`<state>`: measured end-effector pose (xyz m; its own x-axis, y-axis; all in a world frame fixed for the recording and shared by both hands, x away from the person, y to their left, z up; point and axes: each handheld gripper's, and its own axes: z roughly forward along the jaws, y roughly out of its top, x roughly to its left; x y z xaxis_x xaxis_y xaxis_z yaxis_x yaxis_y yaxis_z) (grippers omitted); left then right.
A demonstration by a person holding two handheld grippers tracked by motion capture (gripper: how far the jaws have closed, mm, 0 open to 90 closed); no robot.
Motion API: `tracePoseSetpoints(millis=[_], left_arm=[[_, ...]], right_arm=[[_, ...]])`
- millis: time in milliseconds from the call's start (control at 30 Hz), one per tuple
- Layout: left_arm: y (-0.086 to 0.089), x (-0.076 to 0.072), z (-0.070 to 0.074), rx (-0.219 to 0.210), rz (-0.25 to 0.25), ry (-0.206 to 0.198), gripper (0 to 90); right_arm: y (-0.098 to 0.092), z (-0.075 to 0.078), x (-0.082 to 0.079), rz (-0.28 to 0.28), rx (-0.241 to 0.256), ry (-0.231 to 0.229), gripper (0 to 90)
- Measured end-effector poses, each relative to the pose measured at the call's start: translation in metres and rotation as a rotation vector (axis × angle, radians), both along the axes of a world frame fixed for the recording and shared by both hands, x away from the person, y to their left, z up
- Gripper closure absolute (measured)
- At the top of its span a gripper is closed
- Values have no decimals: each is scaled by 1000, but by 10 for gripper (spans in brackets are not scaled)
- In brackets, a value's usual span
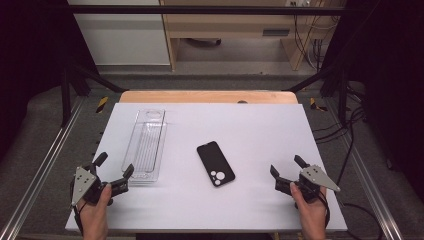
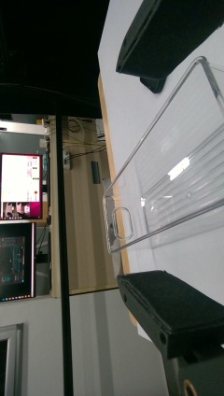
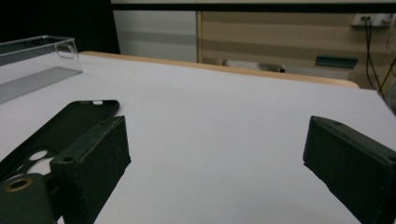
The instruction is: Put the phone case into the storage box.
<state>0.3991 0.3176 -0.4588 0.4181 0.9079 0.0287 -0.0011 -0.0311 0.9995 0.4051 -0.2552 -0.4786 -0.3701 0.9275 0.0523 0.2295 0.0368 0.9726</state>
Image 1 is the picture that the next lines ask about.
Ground person's left hand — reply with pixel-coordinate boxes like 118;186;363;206
77;183;113;232

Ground black horizontal frame bar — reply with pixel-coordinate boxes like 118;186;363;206
66;4;351;16

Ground black floor cables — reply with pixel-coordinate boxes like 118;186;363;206
313;83;384;240

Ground black curtain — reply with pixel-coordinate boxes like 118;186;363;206
321;0;424;193
0;0;98;161

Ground yellow black tape strip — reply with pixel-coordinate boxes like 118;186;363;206
95;96;110;114
309;97;329;112

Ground white board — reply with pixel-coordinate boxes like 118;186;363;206
64;102;348;233

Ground person's right hand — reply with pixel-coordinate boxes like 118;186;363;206
289;182;329;232

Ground aluminium rail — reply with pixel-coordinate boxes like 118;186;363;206
324;99;405;240
0;96;85;240

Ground wooden table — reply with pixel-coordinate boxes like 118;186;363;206
118;89;299;105

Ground grey drawer handle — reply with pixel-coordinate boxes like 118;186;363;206
262;29;291;37

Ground black frame strut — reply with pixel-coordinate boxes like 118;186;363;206
285;63;350;127
60;62;128;128

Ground bundle of hanging cables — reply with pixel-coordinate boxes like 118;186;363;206
293;3;334;71

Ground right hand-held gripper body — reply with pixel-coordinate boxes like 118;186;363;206
275;164;342;204

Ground light wooden desk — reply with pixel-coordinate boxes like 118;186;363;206
159;0;348;72

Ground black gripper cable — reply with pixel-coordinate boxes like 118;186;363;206
71;199;85;235
318;186;332;229

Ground clear plastic packaging tray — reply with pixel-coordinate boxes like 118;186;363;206
120;108;168;184

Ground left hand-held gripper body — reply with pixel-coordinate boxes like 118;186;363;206
70;162;130;207

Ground white power strip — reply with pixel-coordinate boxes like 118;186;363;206
285;0;313;8

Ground white cabinet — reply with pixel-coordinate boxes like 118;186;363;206
67;0;172;66

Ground black phone case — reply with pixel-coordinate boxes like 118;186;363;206
196;140;236;188

